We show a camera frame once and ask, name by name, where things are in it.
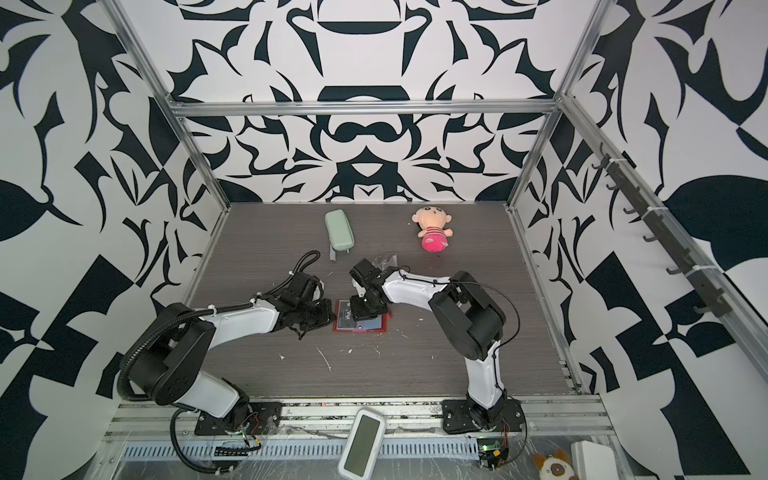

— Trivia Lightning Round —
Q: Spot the clear plastic card box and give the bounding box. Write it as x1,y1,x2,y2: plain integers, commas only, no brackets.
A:
372,253,398,270

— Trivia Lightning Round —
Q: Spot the red card holder wallet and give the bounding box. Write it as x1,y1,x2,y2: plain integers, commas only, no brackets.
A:
333,300,392,333

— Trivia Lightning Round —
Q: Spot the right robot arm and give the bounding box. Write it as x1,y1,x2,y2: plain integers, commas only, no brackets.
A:
350,259,506,420

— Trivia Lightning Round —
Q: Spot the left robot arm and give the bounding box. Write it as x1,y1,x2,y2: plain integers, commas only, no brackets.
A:
116,272,336,430

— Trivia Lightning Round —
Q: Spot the mint green glasses case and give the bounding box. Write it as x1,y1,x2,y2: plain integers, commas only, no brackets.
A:
324,209,355,252

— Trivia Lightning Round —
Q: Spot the pink plush doll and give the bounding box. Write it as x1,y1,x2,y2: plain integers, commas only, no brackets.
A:
412,206,453,253

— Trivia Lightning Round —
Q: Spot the white timer display device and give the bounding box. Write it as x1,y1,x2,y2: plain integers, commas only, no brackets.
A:
337,408,387,480

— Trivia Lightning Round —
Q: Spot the small green circuit board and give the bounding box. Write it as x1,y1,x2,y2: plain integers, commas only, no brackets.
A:
477,438,509,470

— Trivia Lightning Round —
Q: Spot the white brown plush toy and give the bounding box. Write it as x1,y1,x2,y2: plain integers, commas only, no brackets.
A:
532,449,579,480

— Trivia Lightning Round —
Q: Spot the white box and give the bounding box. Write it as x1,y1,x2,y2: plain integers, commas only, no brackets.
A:
571,440,620,480

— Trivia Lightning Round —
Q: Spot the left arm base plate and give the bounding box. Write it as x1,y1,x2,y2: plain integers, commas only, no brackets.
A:
194,401,284,437

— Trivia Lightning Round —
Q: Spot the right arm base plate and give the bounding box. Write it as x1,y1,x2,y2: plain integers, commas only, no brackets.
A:
441,396,526,435

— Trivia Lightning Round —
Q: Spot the black corrugated cable conduit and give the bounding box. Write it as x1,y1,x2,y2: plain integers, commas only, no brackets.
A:
116,249,323,475

